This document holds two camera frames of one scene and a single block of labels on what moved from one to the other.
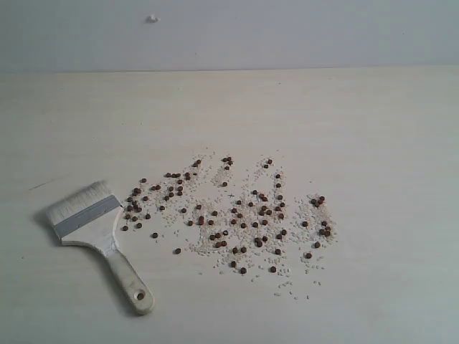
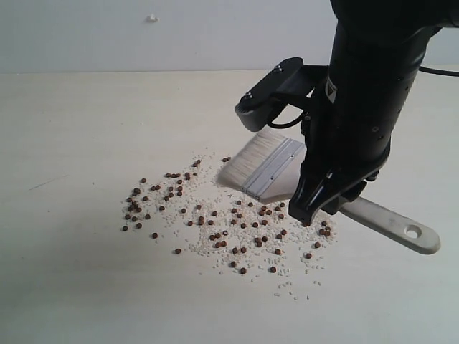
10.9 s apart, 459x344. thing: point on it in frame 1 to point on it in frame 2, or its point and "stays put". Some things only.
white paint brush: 87,218 to 267,166
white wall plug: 153,19 stays put
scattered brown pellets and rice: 234,213 stays put
